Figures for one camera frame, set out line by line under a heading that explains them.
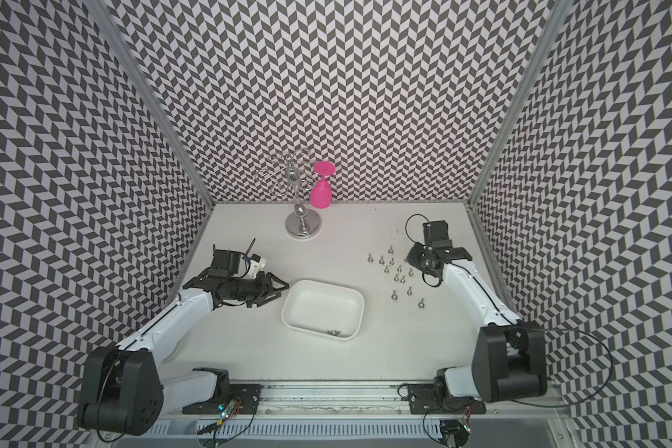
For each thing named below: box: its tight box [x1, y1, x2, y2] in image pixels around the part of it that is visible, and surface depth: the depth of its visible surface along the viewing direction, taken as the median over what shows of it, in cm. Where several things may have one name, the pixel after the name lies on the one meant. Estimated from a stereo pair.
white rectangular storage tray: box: [280, 279, 365, 341], surface depth 90 cm
